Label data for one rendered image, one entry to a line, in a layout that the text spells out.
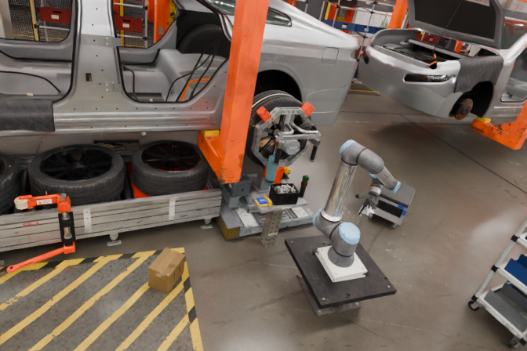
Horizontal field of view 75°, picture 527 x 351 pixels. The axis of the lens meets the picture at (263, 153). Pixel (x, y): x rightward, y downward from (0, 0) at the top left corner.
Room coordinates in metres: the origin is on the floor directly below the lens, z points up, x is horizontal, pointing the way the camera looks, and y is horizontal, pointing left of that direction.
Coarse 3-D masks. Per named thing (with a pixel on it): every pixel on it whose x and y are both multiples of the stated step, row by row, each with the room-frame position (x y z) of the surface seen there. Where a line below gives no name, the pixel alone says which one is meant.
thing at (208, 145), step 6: (198, 132) 2.85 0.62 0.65; (198, 138) 2.84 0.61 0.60; (204, 138) 2.72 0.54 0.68; (210, 138) 2.74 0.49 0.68; (216, 138) 2.76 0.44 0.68; (198, 144) 2.83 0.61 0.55; (204, 144) 2.70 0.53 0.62; (210, 144) 2.62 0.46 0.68; (216, 144) 2.51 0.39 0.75; (204, 150) 2.69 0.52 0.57; (210, 150) 2.56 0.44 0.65; (216, 150) 2.50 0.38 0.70; (210, 156) 2.55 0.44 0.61; (210, 162) 2.53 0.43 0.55
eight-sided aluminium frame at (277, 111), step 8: (272, 112) 2.60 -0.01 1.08; (280, 112) 2.58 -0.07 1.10; (288, 112) 2.63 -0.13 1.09; (296, 112) 2.66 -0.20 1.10; (272, 120) 2.55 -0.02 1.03; (304, 120) 2.71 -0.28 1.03; (256, 128) 2.51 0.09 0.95; (256, 136) 2.50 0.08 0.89; (256, 144) 2.50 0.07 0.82; (304, 144) 2.77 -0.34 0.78; (256, 152) 2.51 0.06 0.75; (296, 152) 2.78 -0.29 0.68; (304, 152) 2.76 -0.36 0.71; (264, 160) 2.55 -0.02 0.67; (280, 160) 2.69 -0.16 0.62; (288, 160) 2.71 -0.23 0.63
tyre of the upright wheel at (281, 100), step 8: (256, 96) 2.78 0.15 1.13; (264, 96) 2.76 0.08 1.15; (272, 96) 2.73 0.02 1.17; (280, 96) 2.74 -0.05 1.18; (288, 96) 2.78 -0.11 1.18; (256, 104) 2.68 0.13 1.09; (264, 104) 2.63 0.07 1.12; (272, 104) 2.64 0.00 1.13; (280, 104) 2.67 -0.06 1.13; (288, 104) 2.71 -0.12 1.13; (296, 104) 2.76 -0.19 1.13; (256, 120) 2.58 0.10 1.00; (248, 128) 2.55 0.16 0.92; (248, 136) 2.55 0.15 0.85; (248, 144) 2.56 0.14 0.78; (248, 152) 2.56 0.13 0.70; (256, 160) 2.61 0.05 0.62
